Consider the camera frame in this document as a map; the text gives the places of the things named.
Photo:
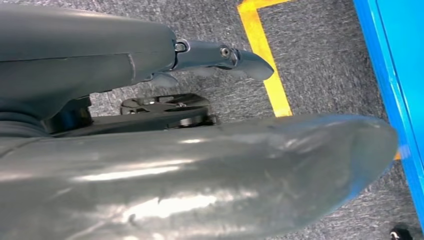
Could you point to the blue metal shelf rack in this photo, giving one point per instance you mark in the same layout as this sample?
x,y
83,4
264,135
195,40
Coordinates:
x,y
400,49

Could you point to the yellow floor tape square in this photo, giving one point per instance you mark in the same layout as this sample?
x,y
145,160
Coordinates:
x,y
258,39

